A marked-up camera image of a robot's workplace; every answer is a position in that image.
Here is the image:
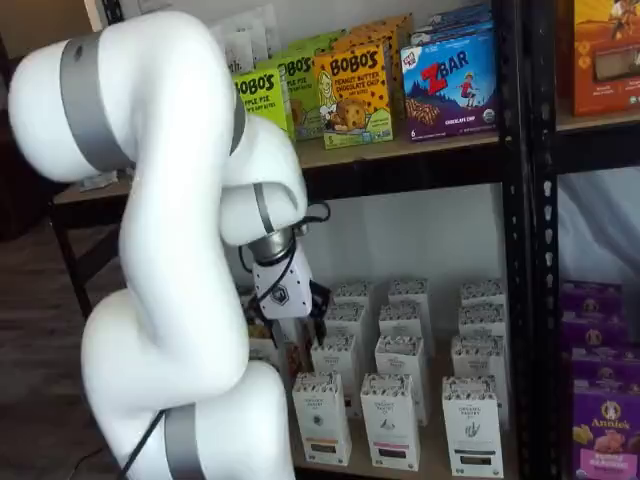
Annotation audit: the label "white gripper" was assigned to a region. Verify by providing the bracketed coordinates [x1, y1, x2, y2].
[248, 247, 332, 347]

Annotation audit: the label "white box yellow strip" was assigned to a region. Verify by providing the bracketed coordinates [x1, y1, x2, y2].
[310, 333, 359, 419]
[292, 372, 353, 467]
[324, 303, 370, 351]
[331, 281, 375, 311]

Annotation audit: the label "white box pink strip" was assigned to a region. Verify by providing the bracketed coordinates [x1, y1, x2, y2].
[359, 373, 421, 471]
[378, 302, 434, 351]
[387, 278, 431, 309]
[374, 333, 430, 427]

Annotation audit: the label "white box black strip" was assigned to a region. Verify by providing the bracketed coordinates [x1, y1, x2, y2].
[441, 375, 504, 478]
[459, 279, 506, 307]
[457, 303, 507, 339]
[450, 334, 510, 430]

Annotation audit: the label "wooden shelf board with snacks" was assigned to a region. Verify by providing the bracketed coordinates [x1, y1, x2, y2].
[52, 132, 501, 206]

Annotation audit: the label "green Bobo's apple pie box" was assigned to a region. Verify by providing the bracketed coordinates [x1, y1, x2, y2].
[272, 49, 326, 142]
[232, 67, 296, 144]
[287, 29, 347, 57]

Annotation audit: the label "yellow Bobo's peanut butter box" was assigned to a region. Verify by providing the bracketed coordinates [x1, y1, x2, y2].
[313, 42, 395, 150]
[349, 13, 414, 51]
[332, 24, 404, 121]

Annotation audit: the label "black metal shelf rack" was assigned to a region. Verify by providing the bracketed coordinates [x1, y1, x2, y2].
[47, 0, 534, 480]
[524, 0, 640, 480]

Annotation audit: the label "blue Zbar box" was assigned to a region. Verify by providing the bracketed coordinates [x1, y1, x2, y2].
[409, 19, 496, 47]
[399, 32, 500, 143]
[424, 3, 494, 27]

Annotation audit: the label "purple Annie's box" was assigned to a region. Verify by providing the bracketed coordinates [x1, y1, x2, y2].
[569, 346, 640, 386]
[560, 313, 629, 351]
[572, 381, 640, 480]
[559, 281, 625, 319]

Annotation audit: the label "wooden shelf board orange boxes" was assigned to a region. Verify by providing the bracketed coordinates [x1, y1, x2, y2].
[557, 97, 640, 134]

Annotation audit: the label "orange snack box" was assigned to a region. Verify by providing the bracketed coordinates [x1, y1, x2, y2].
[572, 0, 640, 117]

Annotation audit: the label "white Purely Elizabeth bag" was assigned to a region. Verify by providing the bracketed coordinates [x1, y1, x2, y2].
[219, 27, 256, 77]
[209, 4, 279, 66]

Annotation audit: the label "white plastic sheet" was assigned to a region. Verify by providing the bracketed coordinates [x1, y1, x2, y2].
[558, 167, 640, 286]

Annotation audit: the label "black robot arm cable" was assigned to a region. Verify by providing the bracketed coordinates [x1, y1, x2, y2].
[119, 201, 332, 480]

